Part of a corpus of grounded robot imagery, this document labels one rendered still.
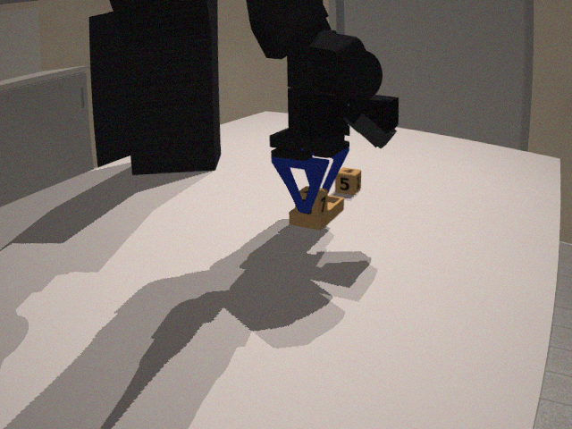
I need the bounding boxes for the brown cube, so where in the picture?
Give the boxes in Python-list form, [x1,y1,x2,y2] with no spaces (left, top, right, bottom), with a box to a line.
[335,167,361,196]
[295,186,328,216]

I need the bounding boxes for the brown wooden tray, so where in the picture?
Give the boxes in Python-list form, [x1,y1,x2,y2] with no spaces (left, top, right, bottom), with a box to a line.
[289,195,344,231]

